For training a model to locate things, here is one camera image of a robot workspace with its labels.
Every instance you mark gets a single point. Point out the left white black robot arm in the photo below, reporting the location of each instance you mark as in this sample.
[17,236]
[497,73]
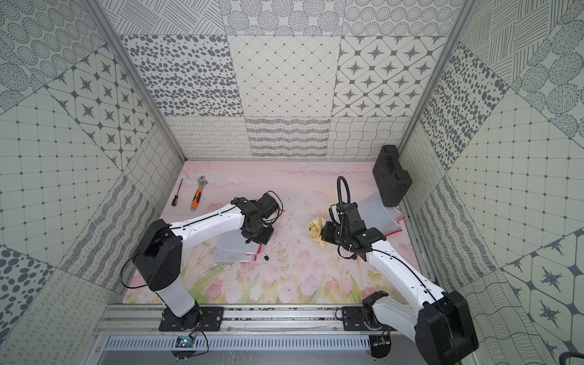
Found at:
[159,255]

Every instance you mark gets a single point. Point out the orange handled adjustable wrench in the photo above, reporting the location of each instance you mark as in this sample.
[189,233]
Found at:
[202,182]

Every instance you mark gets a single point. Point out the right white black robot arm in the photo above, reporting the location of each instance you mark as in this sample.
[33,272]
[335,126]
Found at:
[438,322]

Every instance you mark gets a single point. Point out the aluminium mounting rail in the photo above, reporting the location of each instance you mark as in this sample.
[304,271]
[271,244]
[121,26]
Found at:
[145,319]

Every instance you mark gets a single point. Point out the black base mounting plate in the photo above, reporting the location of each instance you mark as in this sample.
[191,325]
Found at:
[209,319]
[358,318]

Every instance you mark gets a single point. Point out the yellow microfiber cloth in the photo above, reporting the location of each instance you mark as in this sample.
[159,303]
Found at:
[315,228]

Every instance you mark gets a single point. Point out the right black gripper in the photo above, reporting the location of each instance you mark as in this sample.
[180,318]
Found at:
[326,233]

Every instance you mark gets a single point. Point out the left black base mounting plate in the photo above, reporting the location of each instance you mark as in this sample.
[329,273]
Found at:
[209,319]

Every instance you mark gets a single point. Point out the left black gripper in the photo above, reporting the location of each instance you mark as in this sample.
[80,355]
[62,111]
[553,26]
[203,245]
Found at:
[255,230]

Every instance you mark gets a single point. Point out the dark slim screwdriver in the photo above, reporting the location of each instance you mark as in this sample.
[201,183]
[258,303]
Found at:
[176,195]

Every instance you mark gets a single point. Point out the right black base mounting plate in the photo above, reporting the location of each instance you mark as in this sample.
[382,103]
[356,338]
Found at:
[358,318]

